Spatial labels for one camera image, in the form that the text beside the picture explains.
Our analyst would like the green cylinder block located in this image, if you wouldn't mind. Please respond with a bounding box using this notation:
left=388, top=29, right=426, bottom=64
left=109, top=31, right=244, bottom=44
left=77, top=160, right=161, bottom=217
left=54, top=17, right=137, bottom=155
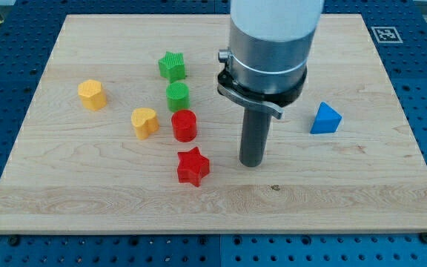
left=166, top=82, right=190, bottom=113

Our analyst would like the green star block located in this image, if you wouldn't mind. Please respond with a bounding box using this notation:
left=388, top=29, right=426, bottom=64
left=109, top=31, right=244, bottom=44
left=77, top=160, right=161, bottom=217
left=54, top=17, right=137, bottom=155
left=158, top=51, right=185, bottom=83

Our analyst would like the red star block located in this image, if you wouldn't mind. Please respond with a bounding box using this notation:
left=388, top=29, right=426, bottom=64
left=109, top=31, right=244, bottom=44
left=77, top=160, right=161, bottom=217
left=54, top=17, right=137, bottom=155
left=177, top=147, right=210, bottom=187

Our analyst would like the yellow hexagon block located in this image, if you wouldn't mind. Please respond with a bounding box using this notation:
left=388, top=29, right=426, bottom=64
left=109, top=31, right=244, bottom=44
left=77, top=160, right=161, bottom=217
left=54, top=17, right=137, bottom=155
left=78, top=79, right=107, bottom=111

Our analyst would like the white fiducial marker tag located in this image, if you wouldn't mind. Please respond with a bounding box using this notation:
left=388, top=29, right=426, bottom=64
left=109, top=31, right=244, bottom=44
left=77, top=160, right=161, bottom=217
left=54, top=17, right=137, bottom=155
left=371, top=26, right=403, bottom=44

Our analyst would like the red cylinder block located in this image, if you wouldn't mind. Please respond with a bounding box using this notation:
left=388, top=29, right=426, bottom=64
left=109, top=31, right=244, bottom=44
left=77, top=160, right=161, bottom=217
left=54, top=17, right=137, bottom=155
left=171, top=109, right=197, bottom=142

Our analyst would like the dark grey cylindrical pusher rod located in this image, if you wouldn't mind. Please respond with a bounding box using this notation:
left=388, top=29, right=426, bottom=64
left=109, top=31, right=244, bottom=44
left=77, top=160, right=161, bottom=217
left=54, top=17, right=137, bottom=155
left=239, top=109, right=271, bottom=168

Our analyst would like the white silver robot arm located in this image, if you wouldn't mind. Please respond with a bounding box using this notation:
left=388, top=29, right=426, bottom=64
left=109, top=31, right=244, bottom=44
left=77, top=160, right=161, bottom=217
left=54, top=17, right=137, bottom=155
left=217, top=0, right=325, bottom=119

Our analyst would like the yellow heart block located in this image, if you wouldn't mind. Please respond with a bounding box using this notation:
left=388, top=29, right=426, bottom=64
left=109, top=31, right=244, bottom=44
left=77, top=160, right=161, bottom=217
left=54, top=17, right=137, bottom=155
left=131, top=108, right=159, bottom=140

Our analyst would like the light wooden board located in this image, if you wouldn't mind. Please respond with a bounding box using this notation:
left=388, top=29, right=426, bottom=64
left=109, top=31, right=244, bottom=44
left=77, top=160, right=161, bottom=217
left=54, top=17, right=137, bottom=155
left=0, top=15, right=427, bottom=234

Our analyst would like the blue triangle block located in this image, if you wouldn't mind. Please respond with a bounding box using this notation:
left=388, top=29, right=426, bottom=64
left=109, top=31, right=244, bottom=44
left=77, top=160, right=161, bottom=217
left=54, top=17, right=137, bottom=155
left=310, top=102, right=342, bottom=134

